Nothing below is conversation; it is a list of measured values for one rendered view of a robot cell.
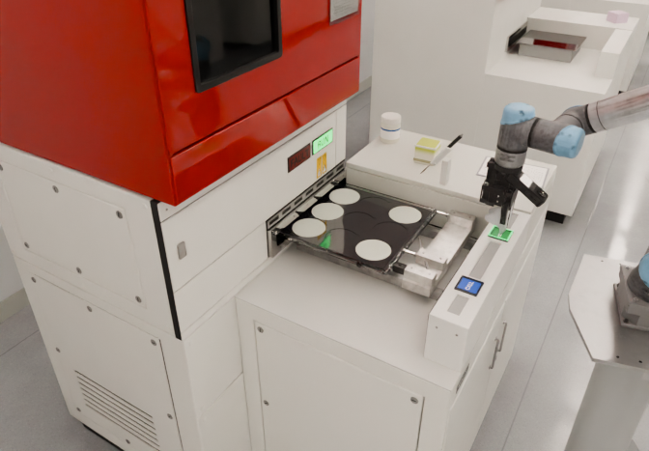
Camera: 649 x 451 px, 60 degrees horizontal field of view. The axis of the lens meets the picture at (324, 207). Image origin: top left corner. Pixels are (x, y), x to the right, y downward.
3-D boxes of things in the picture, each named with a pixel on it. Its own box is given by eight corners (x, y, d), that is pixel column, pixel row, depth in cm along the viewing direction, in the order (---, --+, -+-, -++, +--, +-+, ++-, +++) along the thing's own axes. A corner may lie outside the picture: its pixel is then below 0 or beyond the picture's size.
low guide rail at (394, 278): (296, 249, 174) (296, 240, 172) (299, 245, 175) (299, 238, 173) (451, 306, 151) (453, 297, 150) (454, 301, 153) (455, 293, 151)
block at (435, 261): (415, 262, 158) (416, 253, 156) (420, 256, 161) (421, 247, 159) (442, 271, 155) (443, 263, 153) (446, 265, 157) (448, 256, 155)
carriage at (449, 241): (401, 288, 153) (402, 279, 152) (449, 224, 180) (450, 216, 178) (429, 297, 150) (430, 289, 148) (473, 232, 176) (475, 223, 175)
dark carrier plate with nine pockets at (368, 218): (279, 233, 168) (279, 231, 168) (337, 184, 193) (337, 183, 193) (383, 270, 153) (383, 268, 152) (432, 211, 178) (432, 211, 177)
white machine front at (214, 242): (175, 337, 142) (149, 201, 120) (338, 196, 201) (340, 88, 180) (184, 342, 140) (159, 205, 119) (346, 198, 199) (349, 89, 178)
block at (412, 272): (403, 277, 152) (404, 268, 151) (409, 270, 155) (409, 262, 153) (431, 288, 149) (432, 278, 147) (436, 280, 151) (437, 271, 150)
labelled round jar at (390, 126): (377, 141, 206) (378, 117, 201) (384, 134, 211) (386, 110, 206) (394, 145, 202) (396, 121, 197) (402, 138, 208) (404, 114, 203)
